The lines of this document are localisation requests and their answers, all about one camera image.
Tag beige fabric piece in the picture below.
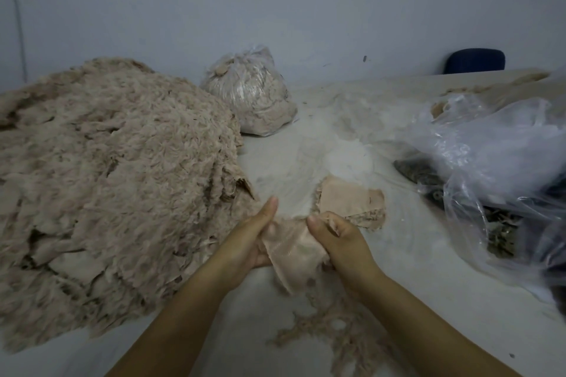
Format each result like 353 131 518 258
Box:
260 216 334 296

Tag clear bag of beige scraps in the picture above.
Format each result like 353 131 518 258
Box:
200 44 300 138

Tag large pile beige fabric scraps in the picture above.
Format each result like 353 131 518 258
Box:
0 57 259 354

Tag person's right forearm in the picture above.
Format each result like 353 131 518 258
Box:
358 273 525 377

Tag beige fur pile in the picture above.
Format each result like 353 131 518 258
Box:
430 70 555 119

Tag person's right hand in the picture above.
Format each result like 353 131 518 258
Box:
305 210 387 300

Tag stack of sorted beige pieces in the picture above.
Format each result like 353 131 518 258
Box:
311 174 389 233

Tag blue chair back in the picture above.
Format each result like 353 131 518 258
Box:
442 47 508 75

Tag large clear plastic bag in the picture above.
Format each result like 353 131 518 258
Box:
400 91 566 301

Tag person's left hand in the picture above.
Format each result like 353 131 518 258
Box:
210 194 281 292

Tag beige frayed thread scraps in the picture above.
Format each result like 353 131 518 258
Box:
268 279 410 377

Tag person's left forearm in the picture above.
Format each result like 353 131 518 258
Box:
106 268 251 377

